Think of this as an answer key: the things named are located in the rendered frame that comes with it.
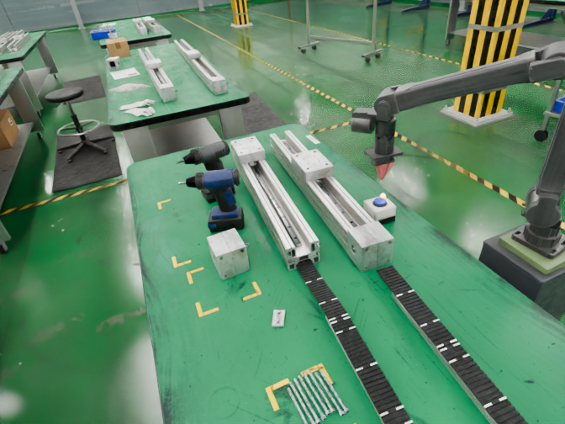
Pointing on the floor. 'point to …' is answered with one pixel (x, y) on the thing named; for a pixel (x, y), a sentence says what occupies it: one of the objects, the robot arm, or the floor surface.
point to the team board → (345, 39)
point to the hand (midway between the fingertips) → (381, 177)
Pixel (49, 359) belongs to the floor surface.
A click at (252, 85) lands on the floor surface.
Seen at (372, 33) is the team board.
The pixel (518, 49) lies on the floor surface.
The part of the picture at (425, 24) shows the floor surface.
